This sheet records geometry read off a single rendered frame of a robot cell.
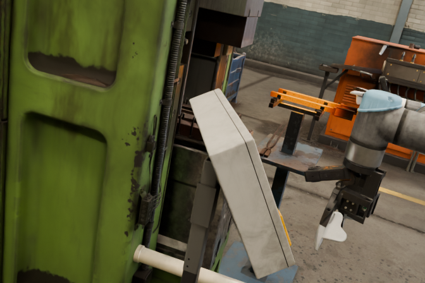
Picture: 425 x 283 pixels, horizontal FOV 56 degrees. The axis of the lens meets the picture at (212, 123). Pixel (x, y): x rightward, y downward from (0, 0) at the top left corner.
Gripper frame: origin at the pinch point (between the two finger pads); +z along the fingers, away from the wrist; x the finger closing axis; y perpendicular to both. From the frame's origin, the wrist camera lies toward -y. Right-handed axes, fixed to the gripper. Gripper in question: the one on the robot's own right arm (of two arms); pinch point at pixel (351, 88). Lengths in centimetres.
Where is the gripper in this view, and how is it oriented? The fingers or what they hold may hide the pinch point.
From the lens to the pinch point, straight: 205.7
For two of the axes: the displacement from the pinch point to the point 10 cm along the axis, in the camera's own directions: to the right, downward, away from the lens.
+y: -1.8, 9.4, 3.0
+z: -9.0, -2.9, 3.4
